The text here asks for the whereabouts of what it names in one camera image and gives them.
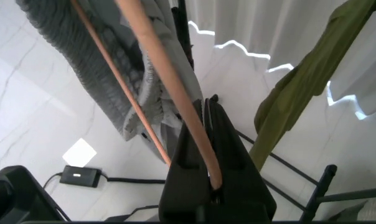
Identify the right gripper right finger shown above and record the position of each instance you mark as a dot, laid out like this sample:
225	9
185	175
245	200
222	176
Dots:
241	186

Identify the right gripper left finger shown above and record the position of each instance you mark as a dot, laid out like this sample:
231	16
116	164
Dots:
178	186

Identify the green printed shirt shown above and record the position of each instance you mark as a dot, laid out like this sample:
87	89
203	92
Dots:
300	93

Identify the pink clothes hanger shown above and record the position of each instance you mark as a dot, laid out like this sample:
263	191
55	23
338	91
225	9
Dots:
158	62

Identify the pale grey shorts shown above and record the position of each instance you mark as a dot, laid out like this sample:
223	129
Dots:
82	62

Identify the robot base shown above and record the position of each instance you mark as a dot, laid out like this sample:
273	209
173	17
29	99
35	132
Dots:
20	193

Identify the black clothes rack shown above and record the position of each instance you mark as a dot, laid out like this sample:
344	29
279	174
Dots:
323	183

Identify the black power adapter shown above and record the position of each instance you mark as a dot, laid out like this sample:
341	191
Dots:
80	176

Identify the white curtain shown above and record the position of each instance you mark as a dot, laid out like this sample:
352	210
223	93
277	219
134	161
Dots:
253	21

